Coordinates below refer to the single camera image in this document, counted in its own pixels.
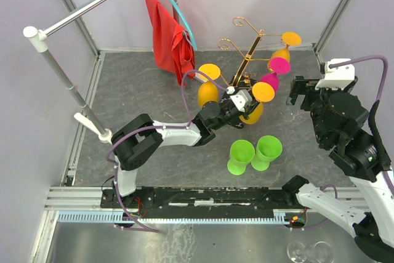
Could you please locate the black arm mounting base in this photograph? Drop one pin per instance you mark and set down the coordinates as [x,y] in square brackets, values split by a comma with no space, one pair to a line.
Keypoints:
[214,202]

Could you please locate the gold wine glass rack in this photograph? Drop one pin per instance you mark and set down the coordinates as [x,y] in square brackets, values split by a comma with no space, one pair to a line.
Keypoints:
[243,80]

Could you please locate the orange wine glass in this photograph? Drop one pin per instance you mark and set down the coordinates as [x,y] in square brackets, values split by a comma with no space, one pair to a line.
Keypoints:
[262,92]
[289,39]
[208,91]

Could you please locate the red cloth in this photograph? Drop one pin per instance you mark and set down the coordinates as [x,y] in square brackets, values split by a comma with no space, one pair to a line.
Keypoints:
[171,49]

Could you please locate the green wine glass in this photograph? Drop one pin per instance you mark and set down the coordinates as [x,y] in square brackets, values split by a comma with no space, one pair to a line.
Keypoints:
[267,150]
[241,154]

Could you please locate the pink wine glass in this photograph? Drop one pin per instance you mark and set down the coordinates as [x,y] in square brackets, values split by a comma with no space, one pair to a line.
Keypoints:
[278,66]

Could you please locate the clear wine glass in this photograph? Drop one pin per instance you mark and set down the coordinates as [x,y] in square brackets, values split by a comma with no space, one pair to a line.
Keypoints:
[318,251]

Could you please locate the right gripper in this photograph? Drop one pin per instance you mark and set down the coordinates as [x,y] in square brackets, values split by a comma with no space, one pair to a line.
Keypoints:
[300,85]

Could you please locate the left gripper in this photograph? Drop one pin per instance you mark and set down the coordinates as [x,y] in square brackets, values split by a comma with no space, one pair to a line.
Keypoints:
[243,114]

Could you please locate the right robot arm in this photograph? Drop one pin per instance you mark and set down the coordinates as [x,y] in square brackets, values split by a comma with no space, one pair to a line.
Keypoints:
[349,132]

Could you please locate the white cable tray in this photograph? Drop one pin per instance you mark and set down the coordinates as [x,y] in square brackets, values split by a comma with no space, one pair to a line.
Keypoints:
[117,217]

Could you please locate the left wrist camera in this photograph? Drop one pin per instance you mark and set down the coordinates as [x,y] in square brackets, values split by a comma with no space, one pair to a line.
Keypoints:
[241,98]

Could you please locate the silver clothes rail stand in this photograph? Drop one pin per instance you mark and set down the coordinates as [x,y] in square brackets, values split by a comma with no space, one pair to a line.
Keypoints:
[37,38]

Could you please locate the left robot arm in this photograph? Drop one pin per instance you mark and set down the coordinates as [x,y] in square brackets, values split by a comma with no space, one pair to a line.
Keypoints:
[135,143]

